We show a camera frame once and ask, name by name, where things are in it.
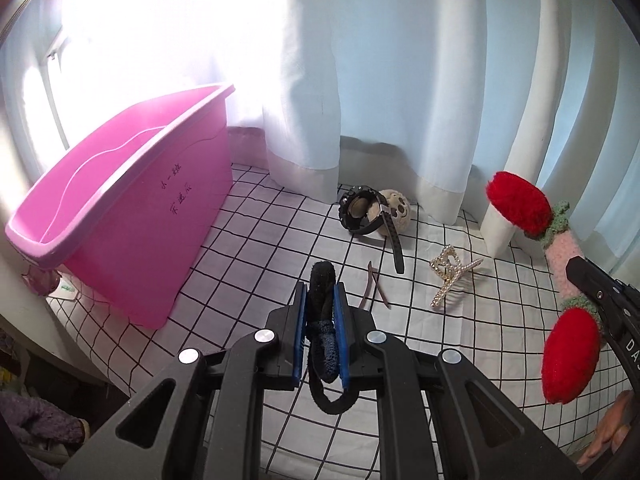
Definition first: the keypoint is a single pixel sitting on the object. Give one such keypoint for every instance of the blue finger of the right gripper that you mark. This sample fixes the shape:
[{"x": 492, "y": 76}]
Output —
[{"x": 587, "y": 279}]

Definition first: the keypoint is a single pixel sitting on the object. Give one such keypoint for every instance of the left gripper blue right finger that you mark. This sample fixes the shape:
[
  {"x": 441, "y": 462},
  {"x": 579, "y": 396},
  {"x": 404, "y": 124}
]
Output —
[{"x": 351, "y": 327}]

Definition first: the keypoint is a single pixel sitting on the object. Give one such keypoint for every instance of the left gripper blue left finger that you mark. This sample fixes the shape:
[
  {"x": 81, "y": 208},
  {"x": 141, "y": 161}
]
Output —
[{"x": 285, "y": 365}]

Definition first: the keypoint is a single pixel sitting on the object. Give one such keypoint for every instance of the dark snap hair clip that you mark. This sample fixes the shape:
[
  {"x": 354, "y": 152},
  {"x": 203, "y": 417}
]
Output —
[{"x": 373, "y": 288}]

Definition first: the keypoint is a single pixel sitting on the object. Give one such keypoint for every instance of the pink strawberry plush headband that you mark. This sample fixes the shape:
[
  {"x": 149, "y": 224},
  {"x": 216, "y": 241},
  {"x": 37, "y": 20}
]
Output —
[{"x": 572, "y": 350}]

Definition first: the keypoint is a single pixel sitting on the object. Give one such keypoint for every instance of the pearl hair claw clip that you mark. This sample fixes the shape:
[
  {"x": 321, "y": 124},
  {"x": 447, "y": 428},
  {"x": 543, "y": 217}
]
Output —
[{"x": 449, "y": 268}]

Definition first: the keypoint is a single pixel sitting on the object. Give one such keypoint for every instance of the beige sloth plush toy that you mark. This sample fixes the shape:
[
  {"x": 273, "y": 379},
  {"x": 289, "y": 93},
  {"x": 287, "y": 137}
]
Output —
[{"x": 400, "y": 211}]

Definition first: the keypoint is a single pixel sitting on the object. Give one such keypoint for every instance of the person right hand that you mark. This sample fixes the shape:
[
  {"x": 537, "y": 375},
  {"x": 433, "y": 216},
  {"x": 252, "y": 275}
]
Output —
[{"x": 612, "y": 429}]

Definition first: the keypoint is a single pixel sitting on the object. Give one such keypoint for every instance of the white checked bed sheet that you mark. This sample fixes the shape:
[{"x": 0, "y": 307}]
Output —
[{"x": 265, "y": 240}]

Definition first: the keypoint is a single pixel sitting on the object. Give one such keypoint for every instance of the pink plastic storage bin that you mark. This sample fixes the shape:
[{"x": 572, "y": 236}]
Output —
[{"x": 126, "y": 210}]

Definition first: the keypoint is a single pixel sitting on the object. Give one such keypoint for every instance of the white curtain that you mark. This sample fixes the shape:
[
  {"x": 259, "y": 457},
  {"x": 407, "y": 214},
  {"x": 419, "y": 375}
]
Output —
[{"x": 429, "y": 96}]

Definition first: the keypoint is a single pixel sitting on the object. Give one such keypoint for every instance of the purple fuzzy fabric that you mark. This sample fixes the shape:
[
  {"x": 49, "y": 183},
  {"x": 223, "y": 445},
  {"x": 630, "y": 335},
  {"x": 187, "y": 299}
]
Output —
[{"x": 34, "y": 421}]

